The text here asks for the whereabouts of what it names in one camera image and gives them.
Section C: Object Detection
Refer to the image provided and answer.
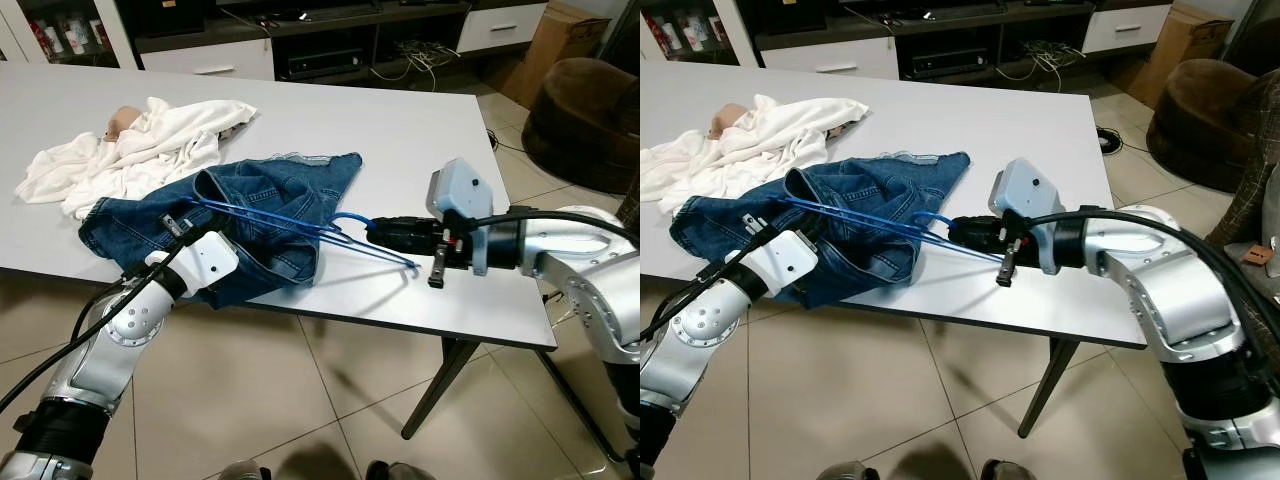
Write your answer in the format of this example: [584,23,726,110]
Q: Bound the white cotton garment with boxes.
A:
[15,95,259,221]
[640,93,869,216]

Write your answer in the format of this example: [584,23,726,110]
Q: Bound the blue plastic clothes hanger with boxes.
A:
[765,192,1006,266]
[180,195,421,273]

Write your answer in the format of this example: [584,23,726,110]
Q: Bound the blue denim jeans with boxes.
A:
[668,150,973,311]
[78,152,363,309]

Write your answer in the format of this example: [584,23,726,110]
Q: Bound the beige baby doll head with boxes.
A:
[104,104,143,143]
[708,103,746,141]

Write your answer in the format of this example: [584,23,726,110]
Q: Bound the grey plaid armchair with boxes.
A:
[1205,65,1280,301]
[615,170,641,231]

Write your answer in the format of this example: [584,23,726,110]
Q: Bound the black table leg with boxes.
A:
[402,335,479,441]
[535,348,633,471]
[1018,335,1081,439]

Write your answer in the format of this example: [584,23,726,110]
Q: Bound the black media player box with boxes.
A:
[288,48,363,81]
[908,48,986,81]

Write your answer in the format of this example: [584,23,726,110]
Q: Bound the dark brown TV stand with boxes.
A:
[115,0,551,86]
[735,0,1176,86]

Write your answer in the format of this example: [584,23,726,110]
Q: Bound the dark brown round pouf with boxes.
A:
[520,57,641,197]
[1145,58,1261,193]

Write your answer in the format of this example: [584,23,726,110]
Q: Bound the white glass door cabinet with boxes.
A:
[640,0,743,61]
[0,0,139,71]

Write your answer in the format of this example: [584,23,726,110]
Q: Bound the tall brown cardboard box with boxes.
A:
[1125,0,1236,111]
[500,0,584,109]

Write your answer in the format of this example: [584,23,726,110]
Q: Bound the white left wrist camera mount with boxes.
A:
[145,230,241,301]
[745,228,821,291]

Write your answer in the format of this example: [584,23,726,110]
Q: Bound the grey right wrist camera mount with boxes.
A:
[425,158,493,276]
[988,157,1066,276]

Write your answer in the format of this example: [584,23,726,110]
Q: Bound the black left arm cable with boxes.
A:
[0,225,216,416]
[640,235,776,346]

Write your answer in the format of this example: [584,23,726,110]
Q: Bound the tangle of white cables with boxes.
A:
[995,38,1086,83]
[368,38,463,83]

